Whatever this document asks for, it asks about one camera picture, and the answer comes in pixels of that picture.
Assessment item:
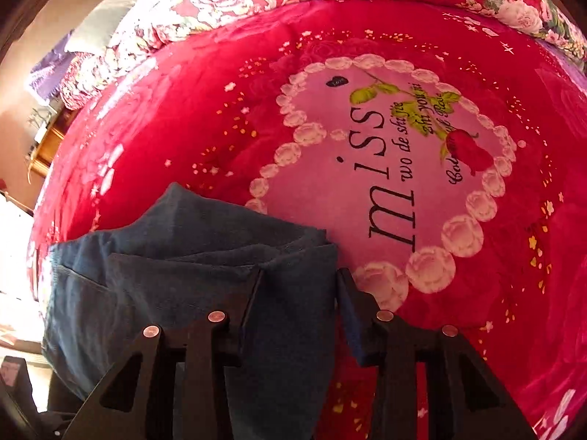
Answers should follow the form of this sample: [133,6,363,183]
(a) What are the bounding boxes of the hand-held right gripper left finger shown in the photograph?
[62,268,267,440]

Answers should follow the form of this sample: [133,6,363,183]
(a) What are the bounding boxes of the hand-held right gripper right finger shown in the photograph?
[336,267,539,440]

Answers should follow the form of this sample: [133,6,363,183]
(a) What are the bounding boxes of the blue denim pants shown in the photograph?
[41,182,340,440]

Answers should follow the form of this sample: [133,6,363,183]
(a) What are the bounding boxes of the red rose printed bedspread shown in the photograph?
[25,0,587,440]

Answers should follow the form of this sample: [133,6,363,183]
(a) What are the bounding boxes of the wooden side cabinet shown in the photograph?
[28,110,69,179]

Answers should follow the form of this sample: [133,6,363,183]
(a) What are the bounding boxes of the purple ruffled cloth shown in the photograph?
[30,32,76,104]

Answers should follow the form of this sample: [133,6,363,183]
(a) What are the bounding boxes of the white pillow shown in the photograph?
[64,0,152,53]

